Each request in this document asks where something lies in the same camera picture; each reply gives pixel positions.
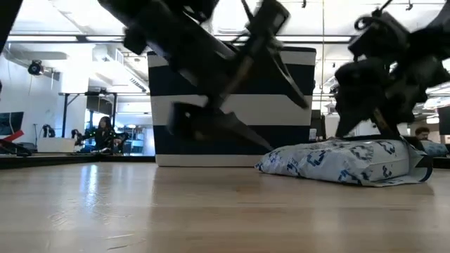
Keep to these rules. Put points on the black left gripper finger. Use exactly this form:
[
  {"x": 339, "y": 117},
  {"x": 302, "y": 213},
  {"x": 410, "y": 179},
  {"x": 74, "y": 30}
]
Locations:
[
  {"x": 286, "y": 77},
  {"x": 204, "y": 123}
]

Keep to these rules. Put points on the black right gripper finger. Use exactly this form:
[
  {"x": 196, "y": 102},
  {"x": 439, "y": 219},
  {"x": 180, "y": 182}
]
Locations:
[
  {"x": 348, "y": 121},
  {"x": 388, "y": 126}
]

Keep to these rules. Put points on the white blue printed ice pack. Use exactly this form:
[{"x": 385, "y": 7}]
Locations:
[{"x": 334, "y": 161}]

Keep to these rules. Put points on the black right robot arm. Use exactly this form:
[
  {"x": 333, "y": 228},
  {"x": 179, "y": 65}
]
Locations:
[{"x": 437, "y": 31}]

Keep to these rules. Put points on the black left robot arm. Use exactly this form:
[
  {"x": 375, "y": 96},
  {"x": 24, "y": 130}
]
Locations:
[{"x": 5, "y": 14}]

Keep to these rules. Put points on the black background robot arm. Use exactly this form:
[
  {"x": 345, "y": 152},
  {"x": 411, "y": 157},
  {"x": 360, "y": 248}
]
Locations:
[
  {"x": 76, "y": 136},
  {"x": 49, "y": 130}
]

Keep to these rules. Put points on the navy white striped fabric basket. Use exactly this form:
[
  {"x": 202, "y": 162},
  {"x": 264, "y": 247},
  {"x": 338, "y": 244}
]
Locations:
[{"x": 292, "y": 137}]

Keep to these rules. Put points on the black equipment block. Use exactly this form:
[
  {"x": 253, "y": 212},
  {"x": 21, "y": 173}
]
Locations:
[{"x": 319, "y": 121}]

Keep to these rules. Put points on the person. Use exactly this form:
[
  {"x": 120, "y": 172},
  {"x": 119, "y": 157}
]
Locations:
[
  {"x": 422, "y": 133},
  {"x": 105, "y": 137}
]

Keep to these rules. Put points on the small white container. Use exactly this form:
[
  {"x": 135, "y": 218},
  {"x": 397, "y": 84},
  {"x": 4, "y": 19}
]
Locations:
[{"x": 313, "y": 134}]

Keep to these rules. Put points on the teal patterned cloth pouch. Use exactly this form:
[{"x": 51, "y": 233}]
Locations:
[{"x": 436, "y": 148}]

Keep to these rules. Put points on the dark monitor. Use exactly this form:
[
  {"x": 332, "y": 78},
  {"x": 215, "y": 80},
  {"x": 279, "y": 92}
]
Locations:
[{"x": 444, "y": 119}]

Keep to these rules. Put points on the black spotlight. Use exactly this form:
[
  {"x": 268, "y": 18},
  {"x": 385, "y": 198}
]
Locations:
[{"x": 409, "y": 6}]

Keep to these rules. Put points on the black metal table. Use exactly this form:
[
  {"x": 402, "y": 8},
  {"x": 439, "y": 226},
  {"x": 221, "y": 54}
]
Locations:
[{"x": 77, "y": 93}]

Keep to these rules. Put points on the white box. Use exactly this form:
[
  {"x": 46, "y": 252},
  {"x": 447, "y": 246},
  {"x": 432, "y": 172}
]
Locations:
[{"x": 56, "y": 144}]

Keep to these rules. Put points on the dark blue screen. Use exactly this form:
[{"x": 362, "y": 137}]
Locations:
[{"x": 12, "y": 123}]

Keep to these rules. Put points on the red flat item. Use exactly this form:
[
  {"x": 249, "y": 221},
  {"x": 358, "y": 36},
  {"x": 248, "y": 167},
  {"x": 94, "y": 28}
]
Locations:
[{"x": 10, "y": 136}]

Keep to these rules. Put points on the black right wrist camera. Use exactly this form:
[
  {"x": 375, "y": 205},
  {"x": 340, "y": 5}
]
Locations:
[{"x": 379, "y": 37}]

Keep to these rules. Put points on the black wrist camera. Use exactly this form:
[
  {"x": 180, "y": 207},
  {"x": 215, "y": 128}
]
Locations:
[
  {"x": 269, "y": 17},
  {"x": 379, "y": 37}
]

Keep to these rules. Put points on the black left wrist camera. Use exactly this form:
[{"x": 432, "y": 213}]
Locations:
[{"x": 269, "y": 17}]

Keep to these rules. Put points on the black horizontal frame bar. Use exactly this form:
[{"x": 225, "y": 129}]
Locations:
[{"x": 52, "y": 38}]

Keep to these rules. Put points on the black round camera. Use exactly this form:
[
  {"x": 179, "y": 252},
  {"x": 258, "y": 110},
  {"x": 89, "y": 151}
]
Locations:
[{"x": 36, "y": 67}]

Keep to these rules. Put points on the black aluminium table frame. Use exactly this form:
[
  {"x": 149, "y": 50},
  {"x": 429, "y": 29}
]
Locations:
[{"x": 52, "y": 161}]

